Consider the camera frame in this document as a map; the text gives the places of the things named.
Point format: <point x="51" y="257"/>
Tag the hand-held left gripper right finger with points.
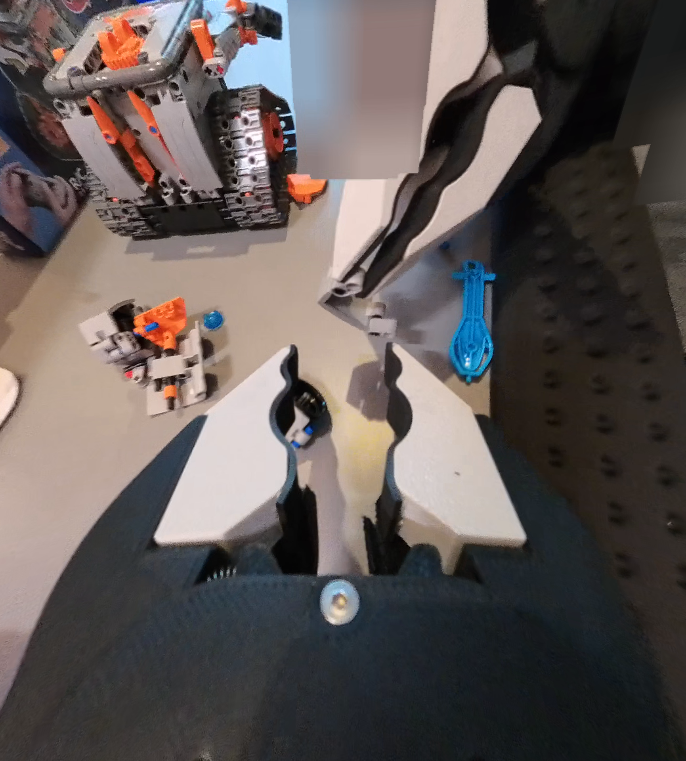
<point x="456" y="476"/>

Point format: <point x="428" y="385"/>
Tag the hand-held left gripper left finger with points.
<point x="224" y="476"/>

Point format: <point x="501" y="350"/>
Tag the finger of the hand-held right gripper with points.
<point x="497" y="143"/>
<point x="462" y="48"/>

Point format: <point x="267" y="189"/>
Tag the grey bracket brick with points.
<point x="376" y="327"/>

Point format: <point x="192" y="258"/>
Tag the light blue paddle piece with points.
<point x="471" y="339"/>

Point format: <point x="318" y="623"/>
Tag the small grey orange brick assembly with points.
<point x="153" y="345"/>

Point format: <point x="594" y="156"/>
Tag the blue transparent round stud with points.
<point x="212" y="320"/>

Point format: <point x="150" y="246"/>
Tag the black dimpled foam mat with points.
<point x="604" y="416"/>

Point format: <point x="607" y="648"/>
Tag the orange wedge brick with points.
<point x="307" y="188"/>

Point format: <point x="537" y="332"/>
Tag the large grey tracked brick vehicle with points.
<point x="165" y="131"/>

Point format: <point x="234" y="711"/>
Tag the blue cardboard box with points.
<point x="10" y="155"/>

